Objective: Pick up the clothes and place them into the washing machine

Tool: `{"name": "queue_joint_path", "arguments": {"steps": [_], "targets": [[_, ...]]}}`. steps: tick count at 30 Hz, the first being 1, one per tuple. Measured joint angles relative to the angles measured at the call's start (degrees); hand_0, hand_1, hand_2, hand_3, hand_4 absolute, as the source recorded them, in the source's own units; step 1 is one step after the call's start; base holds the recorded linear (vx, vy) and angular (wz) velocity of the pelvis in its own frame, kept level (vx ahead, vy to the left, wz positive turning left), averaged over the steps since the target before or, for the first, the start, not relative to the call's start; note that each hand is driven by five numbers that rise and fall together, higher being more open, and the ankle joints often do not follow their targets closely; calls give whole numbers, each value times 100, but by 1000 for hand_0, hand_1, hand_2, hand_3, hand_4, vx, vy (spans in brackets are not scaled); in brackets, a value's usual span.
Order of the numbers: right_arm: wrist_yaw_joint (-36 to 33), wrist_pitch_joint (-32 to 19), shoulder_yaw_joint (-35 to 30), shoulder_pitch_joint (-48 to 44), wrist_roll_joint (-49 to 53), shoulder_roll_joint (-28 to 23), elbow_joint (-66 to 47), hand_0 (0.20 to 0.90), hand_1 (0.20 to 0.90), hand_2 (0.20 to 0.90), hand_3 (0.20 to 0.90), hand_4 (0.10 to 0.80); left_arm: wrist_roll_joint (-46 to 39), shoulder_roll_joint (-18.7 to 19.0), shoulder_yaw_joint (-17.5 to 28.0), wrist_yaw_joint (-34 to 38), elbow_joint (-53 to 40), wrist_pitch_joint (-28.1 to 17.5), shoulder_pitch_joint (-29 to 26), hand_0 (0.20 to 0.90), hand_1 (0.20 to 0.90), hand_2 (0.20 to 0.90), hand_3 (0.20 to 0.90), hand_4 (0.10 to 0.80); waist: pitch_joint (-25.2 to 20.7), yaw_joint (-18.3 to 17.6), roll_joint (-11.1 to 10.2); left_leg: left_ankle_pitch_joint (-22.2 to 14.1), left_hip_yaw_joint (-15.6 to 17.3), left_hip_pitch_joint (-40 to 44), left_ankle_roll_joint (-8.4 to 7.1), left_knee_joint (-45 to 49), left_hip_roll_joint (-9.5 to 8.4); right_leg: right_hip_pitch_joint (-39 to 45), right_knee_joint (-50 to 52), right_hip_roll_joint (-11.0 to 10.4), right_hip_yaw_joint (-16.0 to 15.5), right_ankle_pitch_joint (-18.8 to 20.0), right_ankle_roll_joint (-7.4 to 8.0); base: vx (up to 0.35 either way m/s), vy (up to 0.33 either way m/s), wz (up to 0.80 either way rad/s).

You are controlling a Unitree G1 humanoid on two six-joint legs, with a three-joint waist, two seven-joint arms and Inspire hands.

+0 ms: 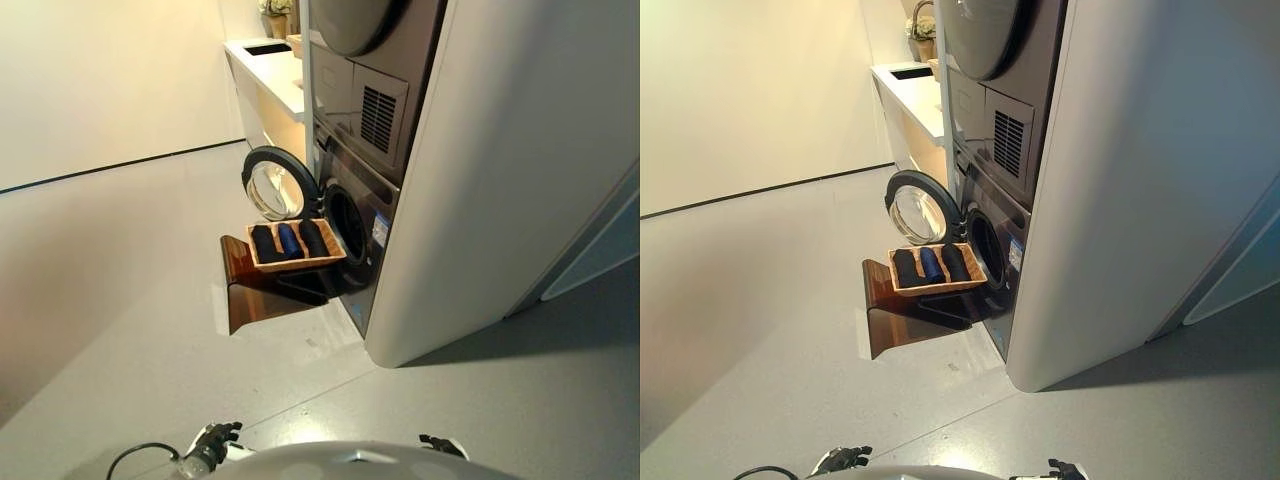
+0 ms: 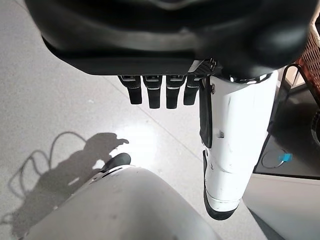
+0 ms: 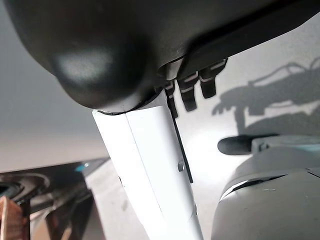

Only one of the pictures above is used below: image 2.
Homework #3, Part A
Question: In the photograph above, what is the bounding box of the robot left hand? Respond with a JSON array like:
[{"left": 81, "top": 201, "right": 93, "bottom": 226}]
[{"left": 24, "top": 0, "right": 316, "bottom": 222}]

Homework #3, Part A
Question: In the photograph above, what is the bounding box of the rectangular wicker basket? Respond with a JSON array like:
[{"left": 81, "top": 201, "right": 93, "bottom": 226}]
[{"left": 298, "top": 17, "right": 320, "bottom": 87}]

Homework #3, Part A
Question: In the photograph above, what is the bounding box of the black cable with blue tag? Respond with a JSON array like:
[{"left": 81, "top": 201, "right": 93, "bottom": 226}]
[{"left": 261, "top": 63, "right": 302, "bottom": 172}]

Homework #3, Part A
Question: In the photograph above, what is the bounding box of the robot left silver leg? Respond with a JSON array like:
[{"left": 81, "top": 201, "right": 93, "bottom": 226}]
[{"left": 24, "top": 152, "right": 251, "bottom": 240}]

